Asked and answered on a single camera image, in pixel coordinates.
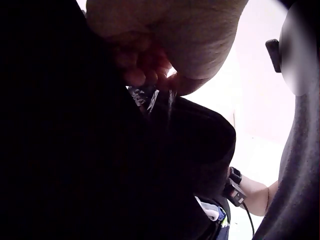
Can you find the black fabric bag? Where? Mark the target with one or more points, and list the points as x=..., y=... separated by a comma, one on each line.
x=87, y=150

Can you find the person's body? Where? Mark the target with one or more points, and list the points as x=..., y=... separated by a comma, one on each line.
x=297, y=175

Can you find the person's left fingers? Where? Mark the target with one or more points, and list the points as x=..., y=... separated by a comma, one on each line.
x=140, y=67

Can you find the black wrist band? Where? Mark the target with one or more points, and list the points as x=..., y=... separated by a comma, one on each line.
x=235, y=186

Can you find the white blue yellow packet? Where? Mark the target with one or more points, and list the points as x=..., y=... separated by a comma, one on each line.
x=212, y=212

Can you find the person's left thumb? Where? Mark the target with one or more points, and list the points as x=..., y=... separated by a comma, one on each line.
x=192, y=83

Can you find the person's left hand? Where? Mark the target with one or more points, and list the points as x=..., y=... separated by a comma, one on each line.
x=190, y=37

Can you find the clear plastic packet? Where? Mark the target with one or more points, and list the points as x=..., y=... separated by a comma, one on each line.
x=140, y=96

